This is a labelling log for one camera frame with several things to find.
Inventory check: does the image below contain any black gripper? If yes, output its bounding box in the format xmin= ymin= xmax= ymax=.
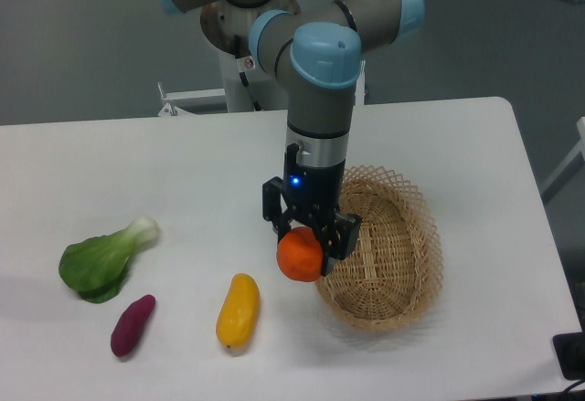
xmin=261 ymin=143 xmax=362 ymax=276

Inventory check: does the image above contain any orange fruit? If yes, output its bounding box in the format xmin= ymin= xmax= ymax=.
xmin=276 ymin=227 xmax=323 ymax=282

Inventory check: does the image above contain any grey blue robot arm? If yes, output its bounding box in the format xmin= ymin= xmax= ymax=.
xmin=159 ymin=0 xmax=425 ymax=282

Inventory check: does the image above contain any woven wicker basket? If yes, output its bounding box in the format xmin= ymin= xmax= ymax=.
xmin=316 ymin=165 xmax=442 ymax=332

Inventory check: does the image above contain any yellow mango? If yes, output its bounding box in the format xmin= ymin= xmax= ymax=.
xmin=216 ymin=273 xmax=261 ymax=350

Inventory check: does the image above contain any purple sweet potato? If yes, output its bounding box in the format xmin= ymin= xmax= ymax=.
xmin=110 ymin=294 xmax=156 ymax=358

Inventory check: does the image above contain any green bok choy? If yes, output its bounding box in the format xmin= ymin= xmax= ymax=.
xmin=58 ymin=216 xmax=160 ymax=304

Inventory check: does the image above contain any black device at edge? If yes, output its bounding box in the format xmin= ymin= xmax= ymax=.
xmin=552 ymin=332 xmax=584 ymax=381

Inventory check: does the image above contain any white frame at right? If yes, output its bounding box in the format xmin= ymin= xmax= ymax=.
xmin=540 ymin=117 xmax=584 ymax=205

